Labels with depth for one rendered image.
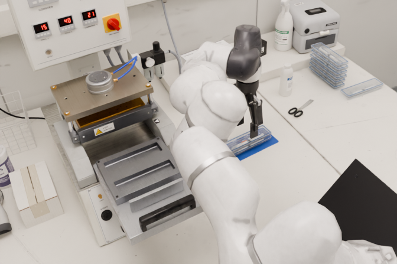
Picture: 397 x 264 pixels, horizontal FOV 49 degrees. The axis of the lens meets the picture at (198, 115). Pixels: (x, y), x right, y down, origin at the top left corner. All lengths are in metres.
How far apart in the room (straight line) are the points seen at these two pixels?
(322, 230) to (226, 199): 0.17
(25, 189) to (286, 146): 0.90
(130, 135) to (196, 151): 0.64
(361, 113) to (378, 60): 1.13
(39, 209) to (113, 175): 0.33
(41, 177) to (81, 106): 0.33
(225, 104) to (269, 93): 1.02
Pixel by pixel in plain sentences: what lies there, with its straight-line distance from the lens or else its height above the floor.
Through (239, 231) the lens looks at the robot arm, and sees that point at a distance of 0.81.
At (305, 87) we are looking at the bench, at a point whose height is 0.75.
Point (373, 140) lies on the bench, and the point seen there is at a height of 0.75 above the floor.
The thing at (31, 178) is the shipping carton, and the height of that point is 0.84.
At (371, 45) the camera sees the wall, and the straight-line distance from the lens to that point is 2.83.
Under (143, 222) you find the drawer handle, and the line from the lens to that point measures 1.10.
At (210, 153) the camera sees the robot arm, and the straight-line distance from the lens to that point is 0.82.
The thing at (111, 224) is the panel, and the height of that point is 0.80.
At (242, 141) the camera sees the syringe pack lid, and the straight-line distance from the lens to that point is 1.59.
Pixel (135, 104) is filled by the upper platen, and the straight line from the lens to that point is 1.36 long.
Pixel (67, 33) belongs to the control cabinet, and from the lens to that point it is 1.41.
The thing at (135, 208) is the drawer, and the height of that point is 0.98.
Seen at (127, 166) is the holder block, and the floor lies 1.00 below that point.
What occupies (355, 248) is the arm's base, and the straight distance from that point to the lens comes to 1.01.
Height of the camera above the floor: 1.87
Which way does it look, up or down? 39 degrees down
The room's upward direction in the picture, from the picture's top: 4 degrees counter-clockwise
